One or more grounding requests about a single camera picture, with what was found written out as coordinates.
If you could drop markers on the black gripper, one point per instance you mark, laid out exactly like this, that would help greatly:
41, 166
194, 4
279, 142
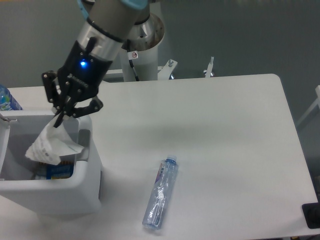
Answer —
79, 78

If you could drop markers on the white plastic wrapper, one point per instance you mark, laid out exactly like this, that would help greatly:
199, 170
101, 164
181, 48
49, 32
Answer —
51, 144

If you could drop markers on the clear plastic water bottle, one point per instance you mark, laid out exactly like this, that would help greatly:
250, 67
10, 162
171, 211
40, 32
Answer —
161, 193

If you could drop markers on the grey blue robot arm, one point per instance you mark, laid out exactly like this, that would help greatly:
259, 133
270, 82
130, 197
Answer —
110, 22

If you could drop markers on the white trash can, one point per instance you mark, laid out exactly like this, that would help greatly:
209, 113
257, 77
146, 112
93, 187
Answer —
19, 180

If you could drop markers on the blue bottle at left edge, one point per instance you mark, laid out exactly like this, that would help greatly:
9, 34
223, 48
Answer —
7, 101

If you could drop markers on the blue snack packet in bin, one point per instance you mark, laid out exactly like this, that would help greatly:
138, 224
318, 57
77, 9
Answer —
44, 171

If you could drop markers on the black device at right edge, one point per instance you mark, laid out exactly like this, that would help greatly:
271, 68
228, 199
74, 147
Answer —
311, 213

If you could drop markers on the white base frame with bolts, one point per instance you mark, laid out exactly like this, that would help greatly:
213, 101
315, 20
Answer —
165, 72

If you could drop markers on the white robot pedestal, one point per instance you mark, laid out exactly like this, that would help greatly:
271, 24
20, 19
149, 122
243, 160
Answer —
140, 51

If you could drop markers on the white frame at right edge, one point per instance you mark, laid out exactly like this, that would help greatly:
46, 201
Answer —
311, 111

